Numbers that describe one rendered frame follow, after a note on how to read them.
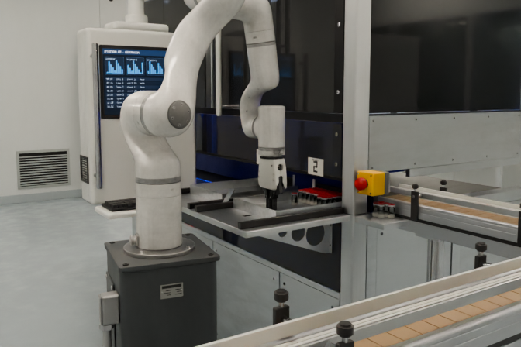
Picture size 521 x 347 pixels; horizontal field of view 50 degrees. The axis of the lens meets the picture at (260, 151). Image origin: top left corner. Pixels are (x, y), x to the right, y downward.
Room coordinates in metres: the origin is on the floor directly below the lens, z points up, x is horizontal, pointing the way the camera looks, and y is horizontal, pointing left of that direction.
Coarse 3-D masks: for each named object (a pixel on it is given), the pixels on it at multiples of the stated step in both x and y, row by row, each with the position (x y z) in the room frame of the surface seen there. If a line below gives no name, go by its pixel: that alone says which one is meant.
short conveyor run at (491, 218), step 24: (408, 192) 1.74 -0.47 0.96; (432, 192) 1.74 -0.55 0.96; (408, 216) 1.71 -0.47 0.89; (432, 216) 1.63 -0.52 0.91; (456, 216) 1.56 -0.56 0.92; (480, 216) 1.53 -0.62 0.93; (504, 216) 1.53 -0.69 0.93; (456, 240) 1.56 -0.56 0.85; (480, 240) 1.49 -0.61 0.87; (504, 240) 1.43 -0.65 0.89
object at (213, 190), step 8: (192, 184) 2.18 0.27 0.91; (200, 184) 2.20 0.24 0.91; (208, 184) 2.22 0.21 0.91; (216, 184) 2.24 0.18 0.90; (224, 184) 2.26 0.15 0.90; (232, 184) 2.28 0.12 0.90; (240, 184) 2.30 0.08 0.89; (248, 184) 2.32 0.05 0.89; (256, 184) 2.34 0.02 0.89; (192, 192) 2.16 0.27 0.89; (200, 192) 2.10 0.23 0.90; (208, 192) 2.05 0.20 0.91; (216, 192) 2.00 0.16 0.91; (224, 192) 2.18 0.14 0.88; (240, 192) 2.00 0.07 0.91; (248, 192) 2.02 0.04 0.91; (256, 192) 2.04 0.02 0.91
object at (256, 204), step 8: (288, 192) 2.02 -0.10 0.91; (240, 200) 1.85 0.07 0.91; (248, 200) 1.92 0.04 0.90; (256, 200) 1.94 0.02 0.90; (264, 200) 1.96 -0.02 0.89; (280, 200) 2.00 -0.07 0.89; (288, 200) 2.02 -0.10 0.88; (240, 208) 1.85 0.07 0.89; (248, 208) 1.81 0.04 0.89; (256, 208) 1.77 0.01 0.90; (264, 208) 1.73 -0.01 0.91; (280, 208) 1.87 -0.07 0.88; (288, 208) 1.87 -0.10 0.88; (296, 208) 1.72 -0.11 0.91; (304, 208) 1.73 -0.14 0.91; (312, 208) 1.75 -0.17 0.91; (320, 208) 1.77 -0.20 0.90; (264, 216) 1.73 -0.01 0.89; (272, 216) 1.69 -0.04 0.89
